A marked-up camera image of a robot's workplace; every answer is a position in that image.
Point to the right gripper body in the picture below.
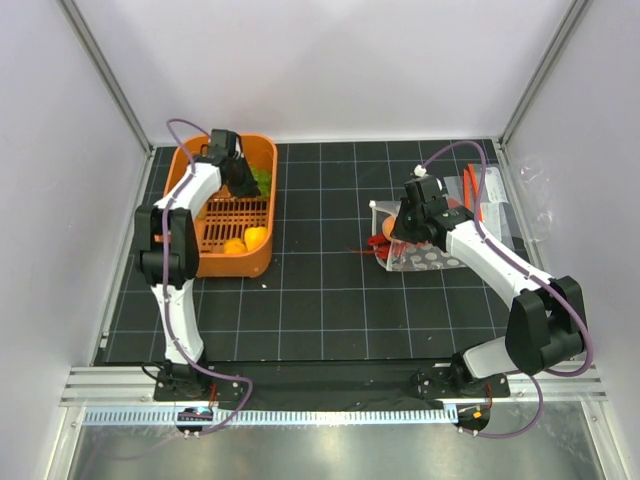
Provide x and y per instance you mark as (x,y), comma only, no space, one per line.
(407,227)

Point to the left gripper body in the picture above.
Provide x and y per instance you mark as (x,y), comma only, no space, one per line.
(243,182)

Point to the green toy grapes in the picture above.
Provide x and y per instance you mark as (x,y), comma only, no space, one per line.
(263,179)

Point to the clear dotted zip bag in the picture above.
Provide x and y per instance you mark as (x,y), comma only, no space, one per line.
(408,257)

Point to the red toy lobster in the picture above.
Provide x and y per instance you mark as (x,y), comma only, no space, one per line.
(378,245)

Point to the orange plastic basket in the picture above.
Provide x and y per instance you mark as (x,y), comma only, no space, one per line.
(223,217)

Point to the peach toy fruit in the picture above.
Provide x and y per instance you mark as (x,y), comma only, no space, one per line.
(388,225)

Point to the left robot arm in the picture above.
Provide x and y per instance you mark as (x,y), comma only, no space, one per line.
(166,253)

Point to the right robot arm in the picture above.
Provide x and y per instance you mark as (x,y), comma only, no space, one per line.
(546,323)

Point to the spare zip bags orange zippers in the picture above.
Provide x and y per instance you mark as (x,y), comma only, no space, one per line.
(494,203)

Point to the yellow toy lemon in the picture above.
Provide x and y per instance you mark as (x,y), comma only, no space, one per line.
(254,237)

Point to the orange toy mango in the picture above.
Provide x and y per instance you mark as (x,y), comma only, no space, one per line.
(234,246)

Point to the black grid mat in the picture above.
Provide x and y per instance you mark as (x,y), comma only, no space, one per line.
(322,296)

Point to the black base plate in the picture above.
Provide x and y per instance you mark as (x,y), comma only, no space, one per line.
(325,386)

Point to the slotted cable duct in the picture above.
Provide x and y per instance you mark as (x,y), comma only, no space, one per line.
(200,416)

